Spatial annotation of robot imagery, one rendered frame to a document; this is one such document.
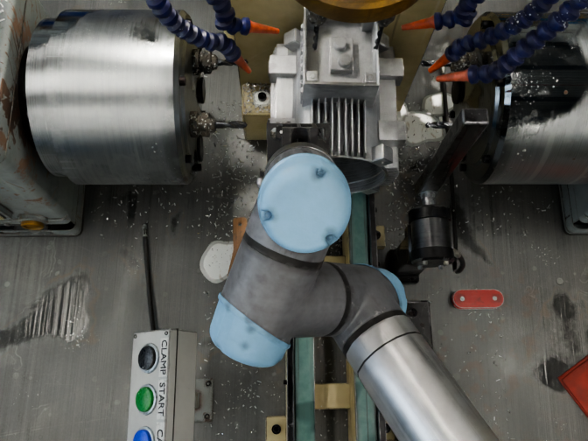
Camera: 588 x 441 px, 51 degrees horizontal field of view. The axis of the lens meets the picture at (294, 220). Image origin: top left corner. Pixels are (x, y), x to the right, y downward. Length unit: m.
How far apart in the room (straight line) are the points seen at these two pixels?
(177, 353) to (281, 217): 0.36
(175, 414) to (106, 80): 0.42
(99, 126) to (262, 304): 0.40
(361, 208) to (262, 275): 0.50
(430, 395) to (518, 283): 0.61
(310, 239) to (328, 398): 0.56
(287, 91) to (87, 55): 0.28
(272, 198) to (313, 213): 0.03
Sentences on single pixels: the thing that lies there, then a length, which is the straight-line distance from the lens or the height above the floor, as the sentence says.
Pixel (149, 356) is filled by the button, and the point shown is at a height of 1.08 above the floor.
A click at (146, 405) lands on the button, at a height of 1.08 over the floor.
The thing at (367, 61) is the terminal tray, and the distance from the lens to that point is 0.88.
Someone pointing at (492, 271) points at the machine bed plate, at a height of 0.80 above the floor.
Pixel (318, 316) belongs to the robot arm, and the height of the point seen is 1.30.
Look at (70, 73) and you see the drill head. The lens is 0.85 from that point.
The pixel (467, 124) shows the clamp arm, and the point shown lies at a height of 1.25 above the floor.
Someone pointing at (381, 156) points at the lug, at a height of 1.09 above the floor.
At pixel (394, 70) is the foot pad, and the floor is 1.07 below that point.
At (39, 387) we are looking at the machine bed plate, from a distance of 1.14.
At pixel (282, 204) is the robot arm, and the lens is 0.49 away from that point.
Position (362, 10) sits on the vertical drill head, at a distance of 0.67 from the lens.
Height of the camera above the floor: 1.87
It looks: 73 degrees down
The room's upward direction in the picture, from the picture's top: 5 degrees clockwise
